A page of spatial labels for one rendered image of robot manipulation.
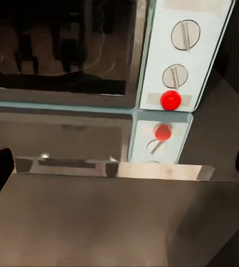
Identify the microwave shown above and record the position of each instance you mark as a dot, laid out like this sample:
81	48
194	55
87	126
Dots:
154	55

